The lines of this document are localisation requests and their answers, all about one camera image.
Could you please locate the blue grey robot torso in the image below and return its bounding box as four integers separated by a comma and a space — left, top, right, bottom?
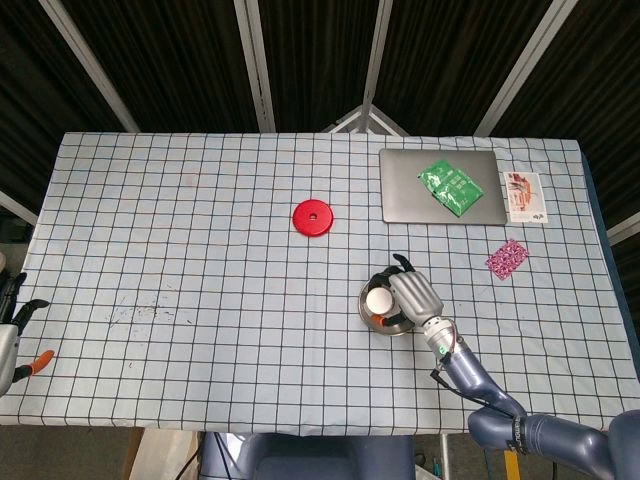
199, 432, 416, 480

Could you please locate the black pleated curtain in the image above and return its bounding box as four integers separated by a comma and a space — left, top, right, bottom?
0, 0, 640, 261

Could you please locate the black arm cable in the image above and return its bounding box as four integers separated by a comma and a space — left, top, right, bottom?
430, 352, 521, 417

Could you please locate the brown cardboard box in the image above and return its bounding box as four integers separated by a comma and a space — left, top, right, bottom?
122, 428, 201, 480

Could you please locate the round stainless steel plate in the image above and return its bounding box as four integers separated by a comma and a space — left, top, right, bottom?
357, 279, 419, 339

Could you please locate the white triangular frame brace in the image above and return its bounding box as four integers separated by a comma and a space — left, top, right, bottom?
322, 104, 411, 136

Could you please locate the white picture card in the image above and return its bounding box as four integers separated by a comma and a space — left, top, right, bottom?
502, 170, 550, 225

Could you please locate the blue checked tablecloth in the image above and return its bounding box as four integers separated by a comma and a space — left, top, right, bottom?
0, 130, 639, 436

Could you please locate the grey closed laptop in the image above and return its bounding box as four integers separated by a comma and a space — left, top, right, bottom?
378, 147, 508, 226

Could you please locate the white frame rail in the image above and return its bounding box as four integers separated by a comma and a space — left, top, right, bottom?
0, 189, 39, 226
607, 212, 640, 246

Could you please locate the white frame post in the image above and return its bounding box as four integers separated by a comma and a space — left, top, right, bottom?
38, 0, 141, 134
360, 0, 396, 132
472, 0, 581, 136
233, 0, 277, 134

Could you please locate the purple patterned packet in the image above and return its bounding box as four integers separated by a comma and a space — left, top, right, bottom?
486, 239, 530, 279

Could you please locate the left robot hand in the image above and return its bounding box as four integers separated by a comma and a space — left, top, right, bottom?
0, 272, 55, 396

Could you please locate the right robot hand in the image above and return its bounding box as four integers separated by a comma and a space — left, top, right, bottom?
367, 253, 445, 331

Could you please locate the white paper cup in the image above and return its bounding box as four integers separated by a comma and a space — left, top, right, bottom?
364, 285, 397, 316

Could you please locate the red round disc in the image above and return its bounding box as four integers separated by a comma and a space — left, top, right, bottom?
292, 198, 335, 238

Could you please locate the green foil packet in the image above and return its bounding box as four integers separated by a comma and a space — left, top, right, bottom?
433, 168, 485, 218
417, 158, 464, 199

